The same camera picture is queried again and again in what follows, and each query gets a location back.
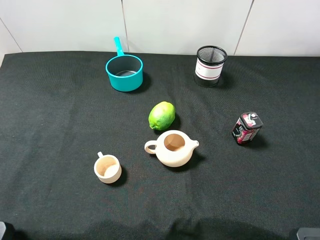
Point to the black mesh pen holder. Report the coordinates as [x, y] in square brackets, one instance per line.
[209, 65]

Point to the cream ceramic teapot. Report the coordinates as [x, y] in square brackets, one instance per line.
[173, 148]

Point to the grey robot base left corner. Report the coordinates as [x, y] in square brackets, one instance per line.
[7, 231]

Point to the grey robot base right corner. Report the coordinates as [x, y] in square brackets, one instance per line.
[305, 233]

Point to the teal saucepan with handle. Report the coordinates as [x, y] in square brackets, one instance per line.
[125, 71]

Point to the green lime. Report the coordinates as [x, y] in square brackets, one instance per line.
[162, 116]

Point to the black pink tea tin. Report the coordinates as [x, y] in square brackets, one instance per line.
[246, 127]

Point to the small cream cup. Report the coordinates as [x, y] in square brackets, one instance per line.
[107, 168]

